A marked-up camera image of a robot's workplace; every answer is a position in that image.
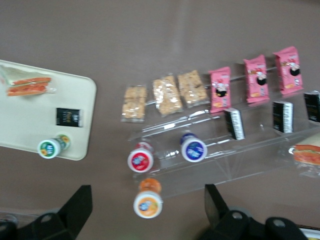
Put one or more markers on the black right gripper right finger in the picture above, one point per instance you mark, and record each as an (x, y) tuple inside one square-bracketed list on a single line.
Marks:
[(232, 225)]

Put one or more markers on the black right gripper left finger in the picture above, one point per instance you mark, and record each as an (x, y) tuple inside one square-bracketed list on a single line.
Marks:
[(62, 222)]

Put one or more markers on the green gum bottle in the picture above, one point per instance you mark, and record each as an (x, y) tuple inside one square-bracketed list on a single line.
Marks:
[(50, 148)]

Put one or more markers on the blue gum bottle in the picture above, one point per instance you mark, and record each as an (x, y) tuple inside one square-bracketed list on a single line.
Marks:
[(193, 149)]

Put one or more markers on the orange gum bottle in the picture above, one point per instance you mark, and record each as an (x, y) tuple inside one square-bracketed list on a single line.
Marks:
[(147, 206)]

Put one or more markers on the red gum bottle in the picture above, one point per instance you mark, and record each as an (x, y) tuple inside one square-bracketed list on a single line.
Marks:
[(140, 160)]

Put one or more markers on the cream plastic tray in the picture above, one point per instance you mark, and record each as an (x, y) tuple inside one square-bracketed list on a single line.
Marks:
[(30, 117)]

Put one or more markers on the clear acrylic step stand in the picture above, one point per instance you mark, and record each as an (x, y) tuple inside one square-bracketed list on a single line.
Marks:
[(260, 152), (170, 127)]

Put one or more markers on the black tissue pack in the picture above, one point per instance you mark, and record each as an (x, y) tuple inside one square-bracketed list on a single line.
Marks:
[(312, 107), (68, 117), (233, 123), (282, 117)]

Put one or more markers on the wrapped triangle sandwich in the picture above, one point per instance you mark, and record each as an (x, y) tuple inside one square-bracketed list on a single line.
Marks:
[(27, 87), (307, 153)]

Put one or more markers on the pink cookie pack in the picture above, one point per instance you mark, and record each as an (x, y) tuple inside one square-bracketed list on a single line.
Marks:
[(220, 90), (256, 78), (288, 70)]

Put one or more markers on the clear-wrapped peanut brittle pack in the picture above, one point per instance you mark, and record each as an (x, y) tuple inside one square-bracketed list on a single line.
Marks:
[(134, 105), (167, 96), (192, 88)]

